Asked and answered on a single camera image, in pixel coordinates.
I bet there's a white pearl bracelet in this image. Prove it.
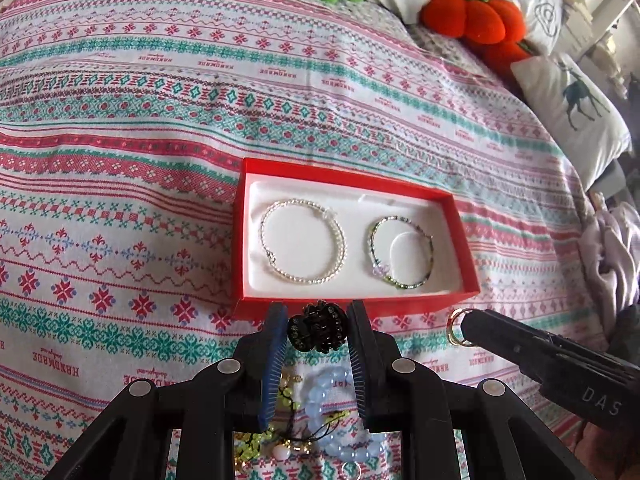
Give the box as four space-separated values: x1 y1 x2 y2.
258 199 347 285

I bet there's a white rose print pillow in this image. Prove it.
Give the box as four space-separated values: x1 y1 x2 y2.
420 0 568 57

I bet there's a white deer print pillow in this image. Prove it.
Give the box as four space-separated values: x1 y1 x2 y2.
510 52 632 192

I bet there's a black hair claw clip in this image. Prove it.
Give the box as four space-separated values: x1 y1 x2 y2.
286 301 349 353

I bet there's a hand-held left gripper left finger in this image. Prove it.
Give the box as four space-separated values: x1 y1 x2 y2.
42 302 291 480

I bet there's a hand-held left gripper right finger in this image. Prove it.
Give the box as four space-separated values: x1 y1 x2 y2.
347 300 596 480

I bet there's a yellow-green bead bracelet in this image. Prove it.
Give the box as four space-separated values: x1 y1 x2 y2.
235 372 351 466

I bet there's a red jewelry box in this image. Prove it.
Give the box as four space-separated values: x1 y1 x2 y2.
231 157 482 321

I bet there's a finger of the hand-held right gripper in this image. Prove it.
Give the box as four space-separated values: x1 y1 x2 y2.
460 309 556 391

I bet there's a grey checked bed sheet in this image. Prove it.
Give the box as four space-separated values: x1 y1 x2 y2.
407 22 483 63

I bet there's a lavender cloth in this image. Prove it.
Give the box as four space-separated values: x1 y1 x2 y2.
579 202 640 333

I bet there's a gold ring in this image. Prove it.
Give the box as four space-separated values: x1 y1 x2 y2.
446 308 476 347

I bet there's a green seed bead bracelet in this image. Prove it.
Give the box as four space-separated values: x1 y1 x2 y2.
369 215 434 291

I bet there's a patterned knit-print bedspread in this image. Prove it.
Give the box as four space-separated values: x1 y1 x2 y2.
0 0 608 480

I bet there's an orange pumpkin plush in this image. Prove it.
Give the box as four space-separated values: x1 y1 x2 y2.
419 0 536 78

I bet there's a pale blue bead bracelet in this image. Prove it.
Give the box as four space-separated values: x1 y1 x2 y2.
302 366 388 461

